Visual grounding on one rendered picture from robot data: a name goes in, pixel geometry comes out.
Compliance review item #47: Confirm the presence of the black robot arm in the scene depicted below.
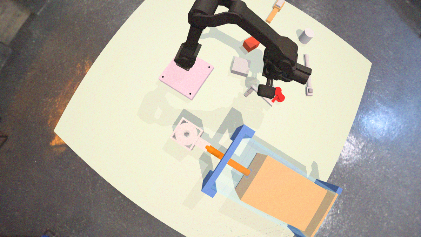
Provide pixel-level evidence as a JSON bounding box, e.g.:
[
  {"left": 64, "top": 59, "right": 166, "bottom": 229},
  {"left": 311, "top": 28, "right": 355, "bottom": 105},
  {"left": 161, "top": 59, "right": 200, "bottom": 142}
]
[{"left": 174, "top": 0, "right": 312, "bottom": 84}]

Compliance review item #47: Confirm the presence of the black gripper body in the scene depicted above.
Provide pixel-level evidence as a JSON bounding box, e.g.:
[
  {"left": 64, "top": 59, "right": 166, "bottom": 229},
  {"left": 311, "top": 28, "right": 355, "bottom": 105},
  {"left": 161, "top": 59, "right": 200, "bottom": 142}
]
[{"left": 257, "top": 48, "right": 282, "bottom": 99}]

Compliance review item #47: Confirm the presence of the grey cylinder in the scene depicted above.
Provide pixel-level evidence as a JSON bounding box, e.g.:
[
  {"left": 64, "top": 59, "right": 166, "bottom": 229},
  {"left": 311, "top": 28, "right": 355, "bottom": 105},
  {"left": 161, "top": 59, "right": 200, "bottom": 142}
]
[{"left": 299, "top": 28, "right": 314, "bottom": 44}]

